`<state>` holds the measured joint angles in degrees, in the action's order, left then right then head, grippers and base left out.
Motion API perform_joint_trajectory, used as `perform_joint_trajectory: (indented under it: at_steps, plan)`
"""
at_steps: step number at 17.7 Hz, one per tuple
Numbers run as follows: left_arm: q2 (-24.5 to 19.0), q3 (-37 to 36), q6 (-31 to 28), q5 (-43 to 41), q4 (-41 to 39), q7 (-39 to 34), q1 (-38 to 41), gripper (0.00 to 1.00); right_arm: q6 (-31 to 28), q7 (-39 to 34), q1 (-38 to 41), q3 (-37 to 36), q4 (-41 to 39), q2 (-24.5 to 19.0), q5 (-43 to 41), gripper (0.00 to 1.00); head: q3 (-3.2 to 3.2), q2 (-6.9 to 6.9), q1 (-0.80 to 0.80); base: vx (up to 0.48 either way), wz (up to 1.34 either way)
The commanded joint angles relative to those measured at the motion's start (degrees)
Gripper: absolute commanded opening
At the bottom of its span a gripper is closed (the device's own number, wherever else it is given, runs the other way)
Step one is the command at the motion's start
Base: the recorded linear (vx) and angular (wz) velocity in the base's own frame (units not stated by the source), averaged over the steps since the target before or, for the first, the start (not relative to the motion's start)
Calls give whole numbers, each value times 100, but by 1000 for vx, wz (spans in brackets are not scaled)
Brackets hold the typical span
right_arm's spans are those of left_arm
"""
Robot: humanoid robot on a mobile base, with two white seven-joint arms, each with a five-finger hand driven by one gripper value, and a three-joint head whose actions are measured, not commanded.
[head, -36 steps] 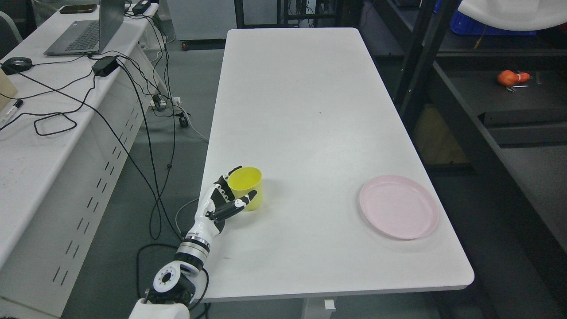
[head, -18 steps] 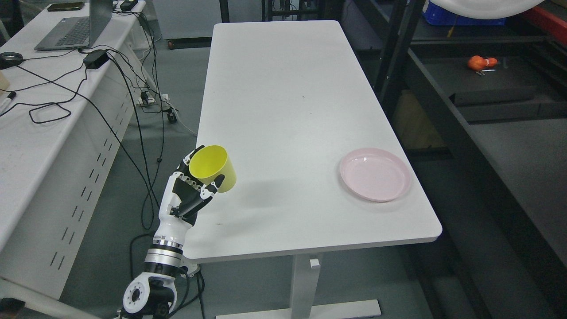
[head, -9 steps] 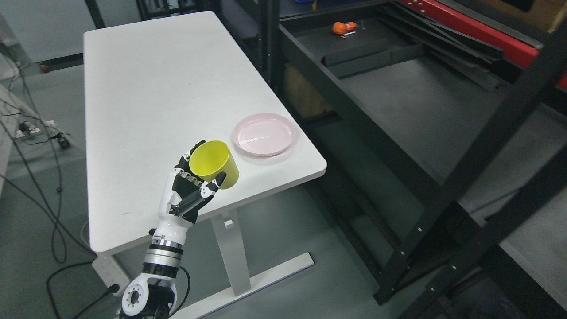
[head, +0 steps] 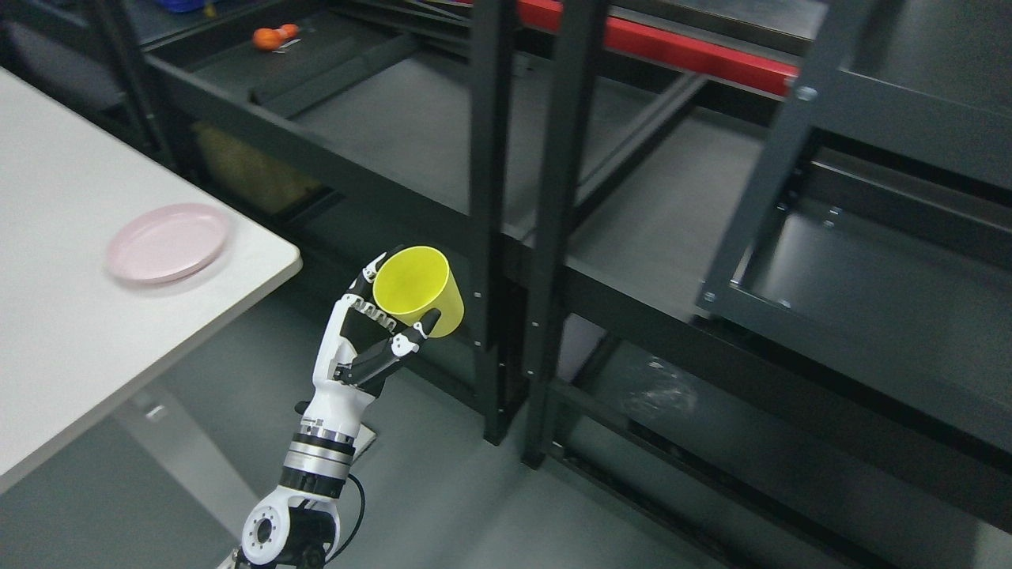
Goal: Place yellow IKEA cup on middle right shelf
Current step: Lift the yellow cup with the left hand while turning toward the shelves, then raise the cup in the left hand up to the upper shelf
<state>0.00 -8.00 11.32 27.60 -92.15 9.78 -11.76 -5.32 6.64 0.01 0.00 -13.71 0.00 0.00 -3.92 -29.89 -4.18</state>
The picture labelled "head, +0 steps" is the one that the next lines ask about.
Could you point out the black metal shelf rack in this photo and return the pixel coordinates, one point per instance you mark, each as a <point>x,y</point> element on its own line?
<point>587,193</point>

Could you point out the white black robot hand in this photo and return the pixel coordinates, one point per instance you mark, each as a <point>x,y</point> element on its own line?
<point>362,345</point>

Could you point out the pink plastic plate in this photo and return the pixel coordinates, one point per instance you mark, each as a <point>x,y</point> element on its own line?
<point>168,244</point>

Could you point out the red metal beam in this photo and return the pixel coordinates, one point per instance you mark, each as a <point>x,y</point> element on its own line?
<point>684,52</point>

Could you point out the grey metal shelf unit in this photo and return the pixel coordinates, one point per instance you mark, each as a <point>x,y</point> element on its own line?
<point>874,233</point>

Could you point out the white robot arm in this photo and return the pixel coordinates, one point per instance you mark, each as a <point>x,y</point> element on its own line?
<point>294,529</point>

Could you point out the yellow plastic cup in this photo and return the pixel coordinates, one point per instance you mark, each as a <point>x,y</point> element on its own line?
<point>414,281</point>

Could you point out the orange toy on shelf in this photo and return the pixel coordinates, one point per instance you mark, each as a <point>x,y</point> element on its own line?
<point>271,39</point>

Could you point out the white work table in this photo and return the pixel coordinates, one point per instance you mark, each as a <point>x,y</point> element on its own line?
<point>75,342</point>

